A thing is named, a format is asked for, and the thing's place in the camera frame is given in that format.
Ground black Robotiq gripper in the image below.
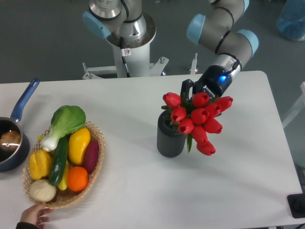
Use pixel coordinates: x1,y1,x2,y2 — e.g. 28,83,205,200
180,65,233,102

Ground red tulip bouquet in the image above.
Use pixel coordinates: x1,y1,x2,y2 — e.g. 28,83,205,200
159,92,233,156

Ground white steamed bun toy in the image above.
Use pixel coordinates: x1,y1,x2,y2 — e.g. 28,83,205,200
30,179,57,202

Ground dark sleeve forearm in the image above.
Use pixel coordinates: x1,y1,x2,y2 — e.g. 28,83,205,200
16,221,39,229

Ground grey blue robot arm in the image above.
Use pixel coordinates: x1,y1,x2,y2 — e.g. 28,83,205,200
82,0,259,100

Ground dark grey ribbed vase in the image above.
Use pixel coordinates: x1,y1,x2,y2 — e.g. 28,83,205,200
156,111,186,158

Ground person's bare hand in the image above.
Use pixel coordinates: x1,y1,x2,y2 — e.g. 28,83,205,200
20,203,54,229

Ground purple sweet potato toy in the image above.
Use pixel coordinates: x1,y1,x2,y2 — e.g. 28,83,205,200
82,140,99,173

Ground yellow mango toy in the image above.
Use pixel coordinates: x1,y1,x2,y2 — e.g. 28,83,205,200
68,127,91,166

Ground blue translucent container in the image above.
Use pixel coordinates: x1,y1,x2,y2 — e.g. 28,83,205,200
276,0,305,41

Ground green bok choy toy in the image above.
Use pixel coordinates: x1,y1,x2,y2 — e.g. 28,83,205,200
41,105,86,152

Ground orange fruit toy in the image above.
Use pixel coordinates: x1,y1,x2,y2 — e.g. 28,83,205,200
68,167,89,192

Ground green cucumber toy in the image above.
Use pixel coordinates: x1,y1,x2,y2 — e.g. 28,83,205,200
49,136,69,186

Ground yellow banana toy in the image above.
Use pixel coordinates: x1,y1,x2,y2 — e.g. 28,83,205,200
58,161,70,191

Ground black device at edge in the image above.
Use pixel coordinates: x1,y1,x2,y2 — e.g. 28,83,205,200
287,193,305,219

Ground yellow bell pepper toy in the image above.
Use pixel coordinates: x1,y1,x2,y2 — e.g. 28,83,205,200
29,150,52,180

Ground brown meat patty toy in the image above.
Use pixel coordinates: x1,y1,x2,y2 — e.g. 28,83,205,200
0,131,21,151

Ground blue saucepan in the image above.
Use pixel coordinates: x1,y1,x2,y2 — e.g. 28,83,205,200
0,78,40,172

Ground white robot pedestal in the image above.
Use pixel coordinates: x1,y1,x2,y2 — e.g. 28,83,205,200
81,11,200,80

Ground white frame at right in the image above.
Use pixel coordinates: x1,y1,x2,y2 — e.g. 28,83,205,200
282,82,305,128

